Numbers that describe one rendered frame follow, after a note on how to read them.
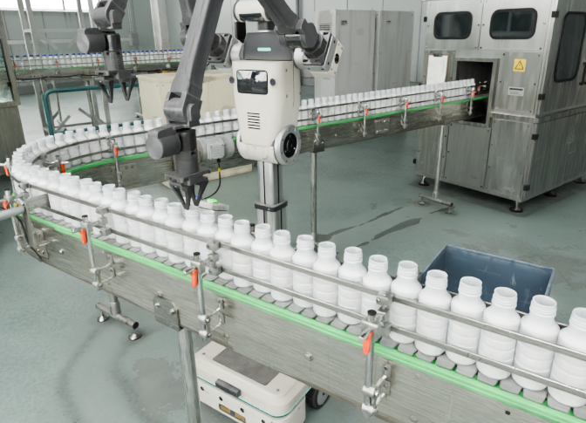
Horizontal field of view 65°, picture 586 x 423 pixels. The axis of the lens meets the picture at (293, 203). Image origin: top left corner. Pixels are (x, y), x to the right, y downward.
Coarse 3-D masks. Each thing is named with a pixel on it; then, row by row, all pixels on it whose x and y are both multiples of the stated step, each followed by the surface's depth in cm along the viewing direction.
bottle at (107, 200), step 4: (108, 184) 142; (112, 184) 142; (104, 188) 140; (108, 188) 139; (112, 188) 140; (104, 192) 140; (108, 192) 140; (104, 196) 141; (108, 196) 140; (104, 200) 140; (108, 200) 140; (112, 200) 140; (104, 204) 140; (108, 204) 140; (108, 216) 141; (108, 220) 142; (108, 224) 142; (112, 224) 142; (112, 228) 142; (108, 236) 144; (112, 236) 143
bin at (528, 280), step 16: (448, 256) 149; (464, 256) 146; (480, 256) 143; (496, 256) 140; (448, 272) 150; (464, 272) 147; (480, 272) 144; (496, 272) 141; (512, 272) 139; (528, 272) 136; (544, 272) 133; (448, 288) 152; (512, 288) 140; (528, 288) 137; (544, 288) 135; (528, 304) 139
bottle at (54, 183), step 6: (48, 174) 155; (54, 174) 155; (54, 180) 155; (48, 186) 156; (54, 186) 155; (54, 198) 156; (54, 204) 157; (60, 204) 158; (60, 210) 158; (54, 216) 159; (60, 216) 159
